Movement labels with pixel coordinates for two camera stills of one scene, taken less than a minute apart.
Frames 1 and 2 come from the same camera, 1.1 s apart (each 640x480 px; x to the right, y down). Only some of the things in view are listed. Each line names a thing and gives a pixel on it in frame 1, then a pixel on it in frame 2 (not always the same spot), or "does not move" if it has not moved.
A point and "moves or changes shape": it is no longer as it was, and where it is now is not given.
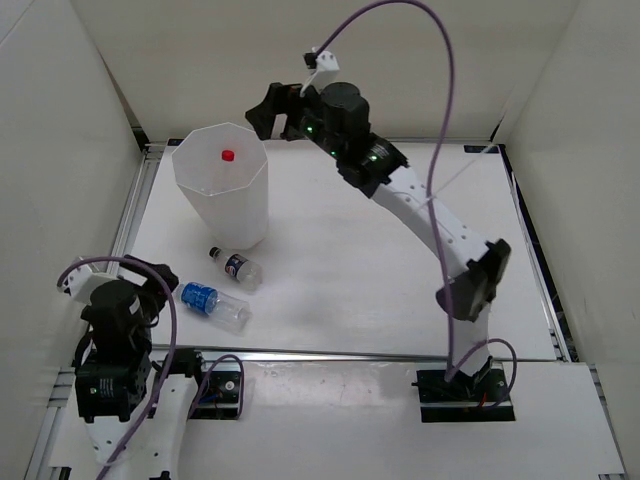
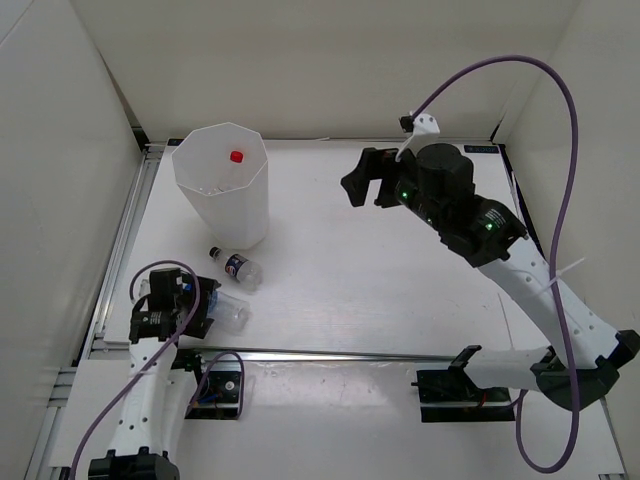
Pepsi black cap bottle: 248,272 does not move
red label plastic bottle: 224,178 moves or changes shape
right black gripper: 279,101 → 374,165
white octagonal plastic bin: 222,170 does not move
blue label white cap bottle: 234,315 does not move
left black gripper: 152,290 → 199,324
